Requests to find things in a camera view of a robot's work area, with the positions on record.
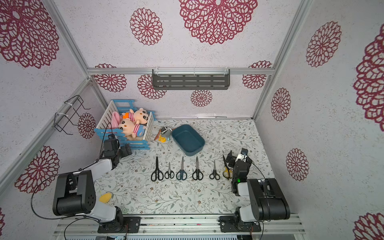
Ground grey wall shelf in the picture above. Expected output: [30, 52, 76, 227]
[152, 70, 230, 91]

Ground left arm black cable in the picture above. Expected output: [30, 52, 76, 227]
[30, 176, 91, 221]

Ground pink fluffy plush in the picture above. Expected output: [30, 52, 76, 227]
[110, 111, 123, 129]

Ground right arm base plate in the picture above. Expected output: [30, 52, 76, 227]
[219, 215, 262, 233]

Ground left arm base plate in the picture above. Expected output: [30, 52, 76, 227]
[98, 214, 141, 234]

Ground small black scissors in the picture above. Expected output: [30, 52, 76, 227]
[164, 163, 175, 179]
[209, 161, 220, 181]

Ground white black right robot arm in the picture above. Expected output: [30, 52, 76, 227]
[223, 148, 291, 228]

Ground front pink pig plush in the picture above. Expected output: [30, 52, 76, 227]
[118, 119, 147, 139]

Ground teal plastic storage box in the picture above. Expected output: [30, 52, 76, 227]
[172, 125, 206, 157]

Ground black wire wall rack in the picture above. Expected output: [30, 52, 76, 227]
[53, 95, 90, 136]

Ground rear pink pig plush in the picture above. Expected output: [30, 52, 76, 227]
[123, 108, 150, 125]

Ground blue white slatted toy crate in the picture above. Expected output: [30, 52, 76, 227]
[95, 100, 156, 150]

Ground yellow toy on floor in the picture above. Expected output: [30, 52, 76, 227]
[99, 193, 113, 204]

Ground blue handled scissors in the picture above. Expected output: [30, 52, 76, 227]
[176, 158, 188, 181]

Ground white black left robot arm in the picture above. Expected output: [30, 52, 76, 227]
[53, 134, 124, 225]

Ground large black scissors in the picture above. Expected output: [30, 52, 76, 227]
[151, 157, 164, 182]

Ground pink pig plush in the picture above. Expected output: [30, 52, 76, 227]
[118, 119, 147, 139]
[123, 108, 150, 125]

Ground yellow handled scissors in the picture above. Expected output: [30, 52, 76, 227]
[223, 156, 233, 180]

